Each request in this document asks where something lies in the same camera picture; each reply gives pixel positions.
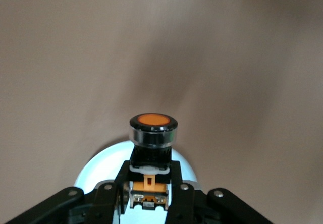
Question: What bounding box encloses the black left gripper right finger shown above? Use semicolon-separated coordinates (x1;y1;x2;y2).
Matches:
165;160;273;224

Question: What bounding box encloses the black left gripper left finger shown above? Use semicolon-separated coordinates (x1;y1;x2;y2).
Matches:
5;159;131;224

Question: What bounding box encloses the orange push button switch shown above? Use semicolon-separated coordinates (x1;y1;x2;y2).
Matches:
129;112;180;211

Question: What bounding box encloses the light blue round plate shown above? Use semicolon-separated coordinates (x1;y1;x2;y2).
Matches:
74;139;200;224

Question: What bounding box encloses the brown table cover mat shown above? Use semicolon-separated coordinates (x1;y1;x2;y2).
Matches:
0;0;323;224

